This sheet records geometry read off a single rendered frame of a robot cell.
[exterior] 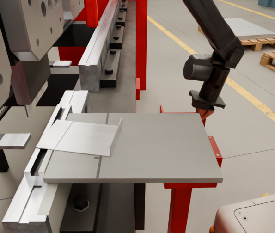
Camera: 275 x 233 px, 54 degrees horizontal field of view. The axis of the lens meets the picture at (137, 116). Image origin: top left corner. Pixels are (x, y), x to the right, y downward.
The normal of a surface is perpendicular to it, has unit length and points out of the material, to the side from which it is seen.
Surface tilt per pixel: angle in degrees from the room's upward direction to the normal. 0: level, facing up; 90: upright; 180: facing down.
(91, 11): 91
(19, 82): 90
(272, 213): 0
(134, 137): 0
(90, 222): 0
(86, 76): 90
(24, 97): 90
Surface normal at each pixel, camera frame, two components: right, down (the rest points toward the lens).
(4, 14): 0.00, 0.54
